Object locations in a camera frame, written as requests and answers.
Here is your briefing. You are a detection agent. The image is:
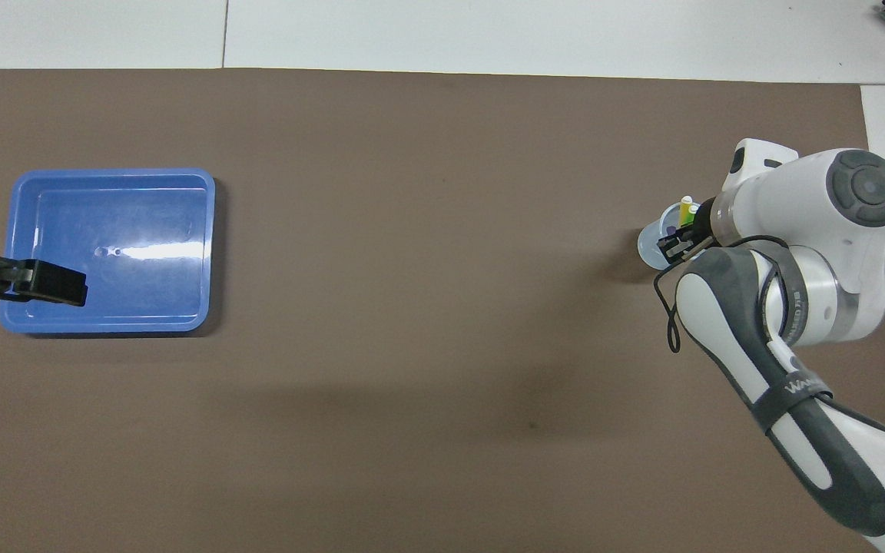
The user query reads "brown table mat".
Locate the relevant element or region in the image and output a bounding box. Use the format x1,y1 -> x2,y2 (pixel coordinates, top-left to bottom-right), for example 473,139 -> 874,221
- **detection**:
0,68 -> 885,553

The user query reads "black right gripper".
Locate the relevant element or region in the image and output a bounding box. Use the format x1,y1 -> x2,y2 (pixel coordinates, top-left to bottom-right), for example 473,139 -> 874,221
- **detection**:
658,197 -> 718,266

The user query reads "clear plastic cup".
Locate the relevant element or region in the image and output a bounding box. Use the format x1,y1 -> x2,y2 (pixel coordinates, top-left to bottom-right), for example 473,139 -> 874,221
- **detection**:
637,201 -> 701,271

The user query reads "blue plastic tray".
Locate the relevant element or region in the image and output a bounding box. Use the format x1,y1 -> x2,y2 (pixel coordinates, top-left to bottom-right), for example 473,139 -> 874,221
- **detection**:
0,167 -> 217,335

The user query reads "black velcro cable strap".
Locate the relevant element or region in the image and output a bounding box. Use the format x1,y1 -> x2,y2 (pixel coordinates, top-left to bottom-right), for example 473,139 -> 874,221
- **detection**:
750,379 -> 835,432

